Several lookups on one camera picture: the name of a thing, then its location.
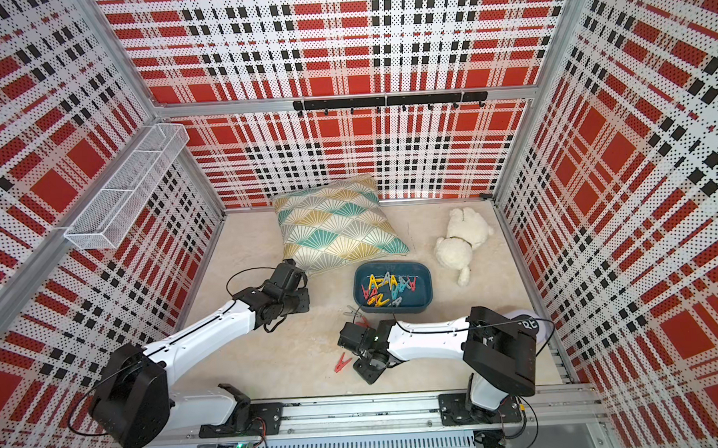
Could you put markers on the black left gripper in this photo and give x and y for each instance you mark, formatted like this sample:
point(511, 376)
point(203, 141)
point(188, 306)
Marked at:
point(303, 300)

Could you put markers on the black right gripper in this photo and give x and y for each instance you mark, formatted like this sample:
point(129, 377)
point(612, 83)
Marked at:
point(368, 376)

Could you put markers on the yellow clothespin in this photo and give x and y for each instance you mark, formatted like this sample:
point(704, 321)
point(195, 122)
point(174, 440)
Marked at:
point(372, 282)
point(378, 300)

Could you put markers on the teal clothespin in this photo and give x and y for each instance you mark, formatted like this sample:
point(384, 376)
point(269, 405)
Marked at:
point(403, 284)

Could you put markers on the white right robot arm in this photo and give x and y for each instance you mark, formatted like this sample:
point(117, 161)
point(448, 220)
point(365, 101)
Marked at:
point(501, 350)

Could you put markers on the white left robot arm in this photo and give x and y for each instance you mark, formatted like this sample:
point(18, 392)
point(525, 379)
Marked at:
point(135, 402)

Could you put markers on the teal plastic storage box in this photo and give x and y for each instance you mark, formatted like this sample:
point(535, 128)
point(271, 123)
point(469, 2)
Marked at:
point(393, 287)

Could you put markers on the teal yellow patterned pillow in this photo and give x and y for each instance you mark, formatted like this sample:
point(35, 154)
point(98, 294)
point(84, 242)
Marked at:
point(328, 227)

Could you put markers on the white plush teddy bear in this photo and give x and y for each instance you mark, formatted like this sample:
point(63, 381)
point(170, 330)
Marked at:
point(467, 231)

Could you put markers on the white wire mesh shelf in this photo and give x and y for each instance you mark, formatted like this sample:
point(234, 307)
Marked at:
point(109, 216)

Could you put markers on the metal base rail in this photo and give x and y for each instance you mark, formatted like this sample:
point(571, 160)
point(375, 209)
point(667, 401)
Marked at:
point(409, 420)

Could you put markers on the black wall hook rail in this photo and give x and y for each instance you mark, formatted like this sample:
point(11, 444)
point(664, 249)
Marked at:
point(328, 105)

